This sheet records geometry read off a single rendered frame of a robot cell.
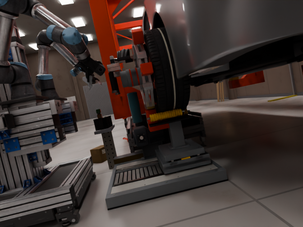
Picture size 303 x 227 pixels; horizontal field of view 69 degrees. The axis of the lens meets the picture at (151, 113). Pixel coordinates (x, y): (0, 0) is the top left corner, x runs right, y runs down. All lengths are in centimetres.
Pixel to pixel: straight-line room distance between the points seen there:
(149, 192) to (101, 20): 169
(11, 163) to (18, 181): 14
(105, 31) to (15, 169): 145
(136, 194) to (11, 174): 90
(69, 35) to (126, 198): 104
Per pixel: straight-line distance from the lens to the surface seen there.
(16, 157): 184
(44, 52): 229
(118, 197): 155
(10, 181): 190
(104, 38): 235
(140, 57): 153
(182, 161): 167
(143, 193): 154
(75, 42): 111
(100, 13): 243
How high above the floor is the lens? 65
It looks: 4 degrees down
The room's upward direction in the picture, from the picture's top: 12 degrees counter-clockwise
